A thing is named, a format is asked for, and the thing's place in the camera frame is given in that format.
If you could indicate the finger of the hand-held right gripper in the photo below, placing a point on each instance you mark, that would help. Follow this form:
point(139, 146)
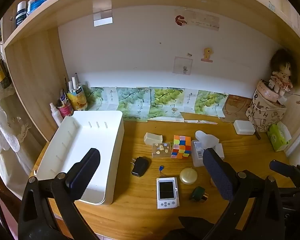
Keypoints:
point(281, 167)

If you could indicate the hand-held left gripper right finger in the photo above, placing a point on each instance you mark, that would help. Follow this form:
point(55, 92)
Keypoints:
point(218, 175)

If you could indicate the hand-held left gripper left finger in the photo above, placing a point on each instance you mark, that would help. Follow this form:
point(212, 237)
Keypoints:
point(83, 172)

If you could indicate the clear plastic box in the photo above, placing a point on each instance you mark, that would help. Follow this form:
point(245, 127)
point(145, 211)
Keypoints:
point(197, 157)

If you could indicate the green bottle with gold cap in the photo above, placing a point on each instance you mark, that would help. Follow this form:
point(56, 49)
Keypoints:
point(197, 193)

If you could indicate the gold round compact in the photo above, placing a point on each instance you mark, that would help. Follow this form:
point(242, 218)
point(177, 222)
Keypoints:
point(188, 176)

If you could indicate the white plastic gadget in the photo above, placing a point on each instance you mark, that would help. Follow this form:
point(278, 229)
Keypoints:
point(206, 138)

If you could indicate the white plastic storage bin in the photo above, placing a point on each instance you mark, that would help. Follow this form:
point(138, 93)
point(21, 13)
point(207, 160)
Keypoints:
point(90, 130)

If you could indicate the colourful puzzle cube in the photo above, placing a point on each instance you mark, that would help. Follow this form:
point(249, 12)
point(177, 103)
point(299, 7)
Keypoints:
point(181, 147)

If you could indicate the white handheld digital device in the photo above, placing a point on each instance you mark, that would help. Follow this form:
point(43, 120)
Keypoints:
point(167, 192)

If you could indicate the black power adapter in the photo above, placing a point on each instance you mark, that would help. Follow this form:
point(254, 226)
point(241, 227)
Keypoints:
point(140, 167)

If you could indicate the clear acrylic block with stickers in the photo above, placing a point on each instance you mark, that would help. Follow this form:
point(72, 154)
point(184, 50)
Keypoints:
point(161, 150)

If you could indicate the white charger block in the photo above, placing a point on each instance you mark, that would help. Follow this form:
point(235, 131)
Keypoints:
point(153, 138)

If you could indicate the green tissue pack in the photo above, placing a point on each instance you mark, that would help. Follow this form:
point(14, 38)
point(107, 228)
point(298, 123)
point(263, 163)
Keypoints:
point(277, 137)

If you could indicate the dark brown stick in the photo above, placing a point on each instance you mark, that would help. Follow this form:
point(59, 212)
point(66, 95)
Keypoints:
point(257, 135)

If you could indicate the white rounded plastic case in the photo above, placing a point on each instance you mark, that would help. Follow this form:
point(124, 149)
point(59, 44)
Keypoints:
point(243, 127)

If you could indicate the printed fabric bag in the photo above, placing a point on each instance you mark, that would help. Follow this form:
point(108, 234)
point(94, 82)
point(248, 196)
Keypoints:
point(265, 115)

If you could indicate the small blue charm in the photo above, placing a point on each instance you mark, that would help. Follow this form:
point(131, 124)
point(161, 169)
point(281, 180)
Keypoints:
point(161, 167)

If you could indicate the white spray bottle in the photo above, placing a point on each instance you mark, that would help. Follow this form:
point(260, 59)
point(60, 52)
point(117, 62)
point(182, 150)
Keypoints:
point(57, 116)

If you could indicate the red can pen holder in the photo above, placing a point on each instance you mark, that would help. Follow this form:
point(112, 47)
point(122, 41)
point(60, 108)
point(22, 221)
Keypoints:
point(65, 110)

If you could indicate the brown printed cardboard piece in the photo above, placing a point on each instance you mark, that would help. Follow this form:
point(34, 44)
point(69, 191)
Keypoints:
point(236, 107)

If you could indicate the yellow can pen holder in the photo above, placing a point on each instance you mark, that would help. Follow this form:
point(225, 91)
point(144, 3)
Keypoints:
point(78, 100)

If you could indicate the pink round box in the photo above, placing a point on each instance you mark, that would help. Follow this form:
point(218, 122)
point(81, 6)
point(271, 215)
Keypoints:
point(266, 92)

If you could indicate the thin white marker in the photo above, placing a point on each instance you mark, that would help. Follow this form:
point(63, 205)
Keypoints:
point(70, 87)

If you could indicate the brown-haired doll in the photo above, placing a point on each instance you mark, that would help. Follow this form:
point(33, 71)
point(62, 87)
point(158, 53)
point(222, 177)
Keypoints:
point(281, 76)

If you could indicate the thick white marker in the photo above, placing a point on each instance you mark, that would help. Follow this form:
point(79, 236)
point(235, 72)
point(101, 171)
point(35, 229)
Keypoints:
point(76, 81)

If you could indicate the dark pencil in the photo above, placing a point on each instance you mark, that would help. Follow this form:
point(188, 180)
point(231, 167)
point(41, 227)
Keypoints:
point(65, 82)

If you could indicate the white lace curtain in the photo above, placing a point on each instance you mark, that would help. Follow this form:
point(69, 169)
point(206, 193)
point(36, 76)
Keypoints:
point(2, 125)

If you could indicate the wooden desk hutch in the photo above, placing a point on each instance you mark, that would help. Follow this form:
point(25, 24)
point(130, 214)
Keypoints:
point(35, 80)

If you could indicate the translucent square sticker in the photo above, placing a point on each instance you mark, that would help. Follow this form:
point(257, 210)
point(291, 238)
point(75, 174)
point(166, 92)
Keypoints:
point(182, 65)

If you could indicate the yellow cartoon clip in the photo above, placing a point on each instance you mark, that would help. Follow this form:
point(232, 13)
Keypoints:
point(207, 53)

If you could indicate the dark bottle with white cap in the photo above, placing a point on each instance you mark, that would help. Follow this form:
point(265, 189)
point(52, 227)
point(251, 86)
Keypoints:
point(21, 15)

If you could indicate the blue plastic pack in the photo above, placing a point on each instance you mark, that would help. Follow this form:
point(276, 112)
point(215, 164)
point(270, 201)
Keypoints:
point(39, 3)

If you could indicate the red wall sticker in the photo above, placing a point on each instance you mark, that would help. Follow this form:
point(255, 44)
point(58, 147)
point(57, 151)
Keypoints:
point(180, 20)

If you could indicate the clear adhesive wall hook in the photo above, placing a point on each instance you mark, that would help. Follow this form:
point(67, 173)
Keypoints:
point(102, 12)

